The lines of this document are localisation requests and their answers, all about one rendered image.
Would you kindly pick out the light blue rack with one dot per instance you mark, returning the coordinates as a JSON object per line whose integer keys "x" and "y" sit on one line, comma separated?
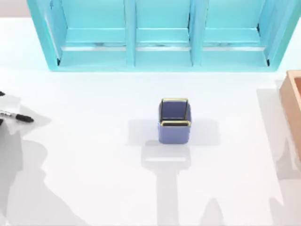
{"x": 130, "y": 35}

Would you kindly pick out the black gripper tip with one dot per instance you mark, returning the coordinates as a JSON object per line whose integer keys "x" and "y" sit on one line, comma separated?
{"x": 22, "y": 117}

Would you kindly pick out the salmon-coloured shallow box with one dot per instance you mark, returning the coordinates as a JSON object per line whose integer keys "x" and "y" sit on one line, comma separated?
{"x": 289, "y": 103}

